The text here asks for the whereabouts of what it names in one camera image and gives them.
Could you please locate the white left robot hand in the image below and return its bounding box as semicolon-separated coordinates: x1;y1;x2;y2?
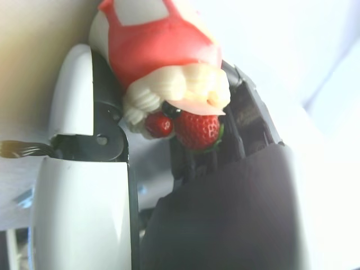
31;43;314;270

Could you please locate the strawberry toy cake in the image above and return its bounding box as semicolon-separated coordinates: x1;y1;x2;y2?
88;0;232;154

